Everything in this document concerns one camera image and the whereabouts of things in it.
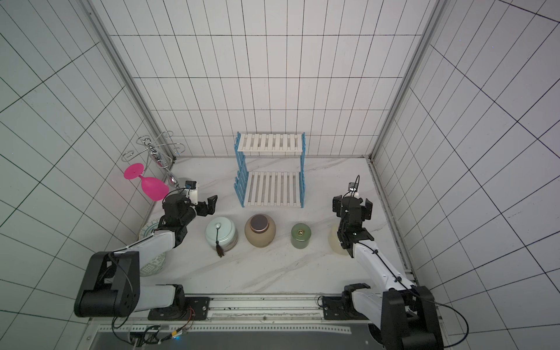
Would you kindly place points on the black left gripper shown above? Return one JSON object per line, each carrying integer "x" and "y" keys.
{"x": 203, "y": 211}

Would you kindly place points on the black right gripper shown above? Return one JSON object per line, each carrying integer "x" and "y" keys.
{"x": 351, "y": 204}

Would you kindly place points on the light blue tea canister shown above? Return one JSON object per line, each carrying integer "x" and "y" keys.
{"x": 221, "y": 234}

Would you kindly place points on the cream tea canister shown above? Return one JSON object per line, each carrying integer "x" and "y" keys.
{"x": 334, "y": 242}

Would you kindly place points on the brown tea canister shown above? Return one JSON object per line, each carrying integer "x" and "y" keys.
{"x": 260, "y": 230}

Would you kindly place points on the green tea canister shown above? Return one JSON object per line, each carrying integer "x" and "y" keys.
{"x": 300, "y": 235}

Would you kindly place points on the blue white wooden shelf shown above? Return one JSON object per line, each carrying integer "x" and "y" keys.
{"x": 269, "y": 188}

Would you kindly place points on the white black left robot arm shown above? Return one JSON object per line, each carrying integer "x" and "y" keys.
{"x": 111, "y": 285}

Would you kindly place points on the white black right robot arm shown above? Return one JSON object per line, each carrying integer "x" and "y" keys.
{"x": 402, "y": 315}

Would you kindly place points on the pink plastic wine glass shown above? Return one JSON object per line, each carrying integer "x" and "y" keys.
{"x": 154, "y": 188}

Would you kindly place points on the chrome glass holder stand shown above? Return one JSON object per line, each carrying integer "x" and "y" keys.
{"x": 162, "y": 151}

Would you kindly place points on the green patterned plate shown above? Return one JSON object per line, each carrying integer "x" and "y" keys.
{"x": 154, "y": 267}

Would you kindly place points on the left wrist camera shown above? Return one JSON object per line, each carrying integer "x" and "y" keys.
{"x": 191, "y": 190}

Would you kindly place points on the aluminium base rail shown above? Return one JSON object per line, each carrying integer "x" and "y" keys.
{"x": 237, "y": 322}

